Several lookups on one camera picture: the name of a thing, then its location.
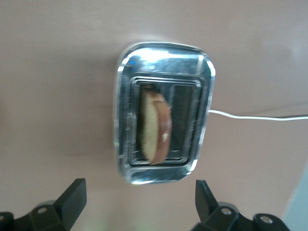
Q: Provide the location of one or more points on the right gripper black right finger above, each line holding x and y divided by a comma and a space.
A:
214, 211

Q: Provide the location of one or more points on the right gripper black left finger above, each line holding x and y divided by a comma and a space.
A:
67, 209

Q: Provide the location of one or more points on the slice of brown-crust bread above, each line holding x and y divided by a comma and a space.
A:
156, 130

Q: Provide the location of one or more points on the chrome two-slot toaster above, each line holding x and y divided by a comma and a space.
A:
192, 62

